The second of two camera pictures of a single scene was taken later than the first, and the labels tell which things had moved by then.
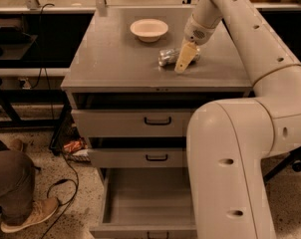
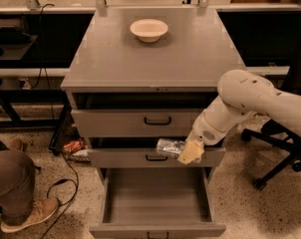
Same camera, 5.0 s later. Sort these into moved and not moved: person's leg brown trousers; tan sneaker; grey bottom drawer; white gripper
Moved: white gripper
Not moved: grey bottom drawer; person's leg brown trousers; tan sneaker
